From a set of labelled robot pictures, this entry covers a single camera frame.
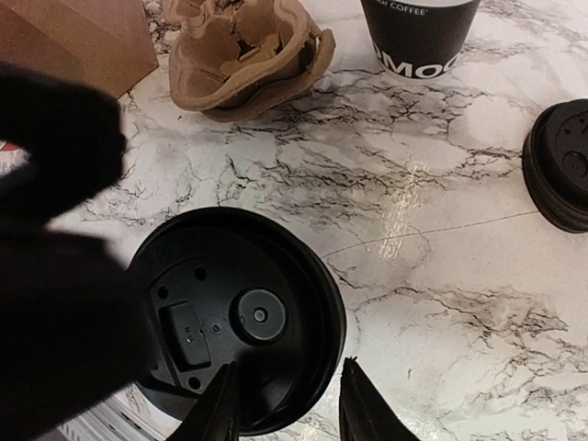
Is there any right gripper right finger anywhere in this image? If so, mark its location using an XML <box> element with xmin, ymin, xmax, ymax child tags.
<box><xmin>339</xmin><ymin>357</ymin><xmax>416</xmax><ymax>441</ymax></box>

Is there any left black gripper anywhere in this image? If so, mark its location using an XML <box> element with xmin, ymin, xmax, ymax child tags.
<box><xmin>1</xmin><ymin>63</ymin><xmax>152</xmax><ymax>440</ymax></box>

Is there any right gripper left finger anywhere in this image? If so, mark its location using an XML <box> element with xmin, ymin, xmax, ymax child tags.
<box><xmin>173</xmin><ymin>362</ymin><xmax>239</xmax><ymax>441</ymax></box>

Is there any black cup lid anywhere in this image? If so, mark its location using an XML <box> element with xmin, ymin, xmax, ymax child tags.
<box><xmin>129</xmin><ymin>207</ymin><xmax>346</xmax><ymax>436</ymax></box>

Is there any brown paper bag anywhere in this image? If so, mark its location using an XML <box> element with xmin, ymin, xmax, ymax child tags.
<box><xmin>1</xmin><ymin>0</ymin><xmax>158</xmax><ymax>98</ymax></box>

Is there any black takeout coffee cup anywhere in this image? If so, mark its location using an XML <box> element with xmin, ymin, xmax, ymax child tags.
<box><xmin>120</xmin><ymin>377</ymin><xmax>198</xmax><ymax>421</ymax></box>

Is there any cardboard cup carrier tray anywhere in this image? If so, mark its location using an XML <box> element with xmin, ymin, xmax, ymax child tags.
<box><xmin>163</xmin><ymin>1</ymin><xmax>336</xmax><ymax>122</ymax></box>

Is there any stack of black lids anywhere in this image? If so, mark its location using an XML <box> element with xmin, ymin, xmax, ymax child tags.
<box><xmin>522</xmin><ymin>99</ymin><xmax>587</xmax><ymax>233</ymax></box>

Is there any stack of paper cups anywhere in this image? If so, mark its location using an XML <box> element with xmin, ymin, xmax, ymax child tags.
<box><xmin>361</xmin><ymin>0</ymin><xmax>480</xmax><ymax>83</ymax></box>

